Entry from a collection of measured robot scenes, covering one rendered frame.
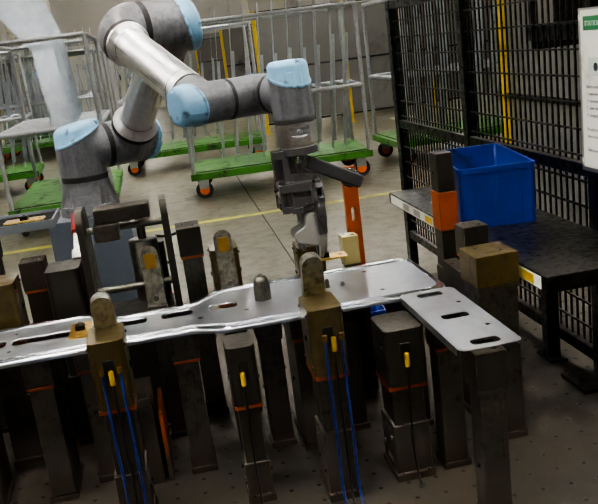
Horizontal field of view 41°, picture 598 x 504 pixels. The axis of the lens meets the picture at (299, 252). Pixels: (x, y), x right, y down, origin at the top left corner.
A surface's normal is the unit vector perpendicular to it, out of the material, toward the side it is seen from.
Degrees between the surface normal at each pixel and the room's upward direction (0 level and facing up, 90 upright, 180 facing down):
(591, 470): 0
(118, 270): 90
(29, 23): 85
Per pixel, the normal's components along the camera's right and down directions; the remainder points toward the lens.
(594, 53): -0.97, 0.17
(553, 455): -0.12, -0.96
